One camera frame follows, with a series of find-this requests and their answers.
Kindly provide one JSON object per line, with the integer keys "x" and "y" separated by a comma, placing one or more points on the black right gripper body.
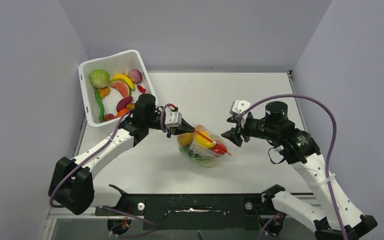
{"x": 258, "y": 128}

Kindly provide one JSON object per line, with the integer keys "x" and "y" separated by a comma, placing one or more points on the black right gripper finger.
{"x": 236, "y": 118}
{"x": 234, "y": 136}

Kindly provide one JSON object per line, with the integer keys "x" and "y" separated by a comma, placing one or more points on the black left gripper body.
{"x": 172, "y": 130}

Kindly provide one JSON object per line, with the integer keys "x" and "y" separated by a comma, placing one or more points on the yellow pear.
{"x": 203, "y": 138}

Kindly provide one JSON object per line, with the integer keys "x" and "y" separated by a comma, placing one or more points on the red tomato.
{"x": 219, "y": 148}

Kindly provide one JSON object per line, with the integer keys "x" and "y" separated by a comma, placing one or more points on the green lettuce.
{"x": 197, "y": 159}

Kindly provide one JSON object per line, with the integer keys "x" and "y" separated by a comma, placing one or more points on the clear orange zip bag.
{"x": 202, "y": 151}

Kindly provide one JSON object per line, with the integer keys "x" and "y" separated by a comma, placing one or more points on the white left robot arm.
{"x": 72, "y": 184}

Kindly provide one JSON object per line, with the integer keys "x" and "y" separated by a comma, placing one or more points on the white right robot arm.
{"x": 336, "y": 217}

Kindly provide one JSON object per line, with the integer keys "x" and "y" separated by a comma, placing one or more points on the brown potato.
{"x": 129, "y": 106}

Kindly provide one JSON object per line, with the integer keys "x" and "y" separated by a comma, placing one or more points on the red chili pepper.
{"x": 141, "y": 89}

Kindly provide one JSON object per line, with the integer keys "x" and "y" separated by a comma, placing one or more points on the orange tangerine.
{"x": 122, "y": 112}

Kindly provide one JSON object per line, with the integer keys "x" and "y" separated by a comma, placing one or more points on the purple sweet potato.
{"x": 123, "y": 103}

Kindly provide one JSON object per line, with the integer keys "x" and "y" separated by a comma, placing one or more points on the watermelon slice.
{"x": 122, "y": 88}

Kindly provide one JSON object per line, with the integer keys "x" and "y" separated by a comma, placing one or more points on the purple onion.
{"x": 135, "y": 76}

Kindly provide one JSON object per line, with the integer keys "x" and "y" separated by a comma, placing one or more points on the red grapes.
{"x": 108, "y": 117}

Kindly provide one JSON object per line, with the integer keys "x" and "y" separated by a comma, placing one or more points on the green cucumber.
{"x": 101, "y": 107}

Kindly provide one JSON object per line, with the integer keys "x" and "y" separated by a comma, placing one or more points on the yellow banana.
{"x": 123, "y": 78}

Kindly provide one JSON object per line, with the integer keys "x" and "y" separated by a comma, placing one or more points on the orange pepper piece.
{"x": 103, "y": 92}

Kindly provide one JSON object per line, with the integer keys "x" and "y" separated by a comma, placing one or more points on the white plastic bin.
{"x": 114, "y": 64}

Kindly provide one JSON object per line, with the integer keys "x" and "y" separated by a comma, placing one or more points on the green cabbage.
{"x": 99, "y": 78}

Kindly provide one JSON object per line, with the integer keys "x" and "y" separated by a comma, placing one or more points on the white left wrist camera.
{"x": 173, "y": 118}

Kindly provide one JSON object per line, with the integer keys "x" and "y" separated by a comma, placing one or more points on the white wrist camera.
{"x": 239, "y": 107}
{"x": 173, "y": 118}

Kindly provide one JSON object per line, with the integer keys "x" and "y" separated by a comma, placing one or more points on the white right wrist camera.
{"x": 239, "y": 107}

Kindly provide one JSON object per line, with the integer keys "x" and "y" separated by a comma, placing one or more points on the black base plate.
{"x": 195, "y": 211}

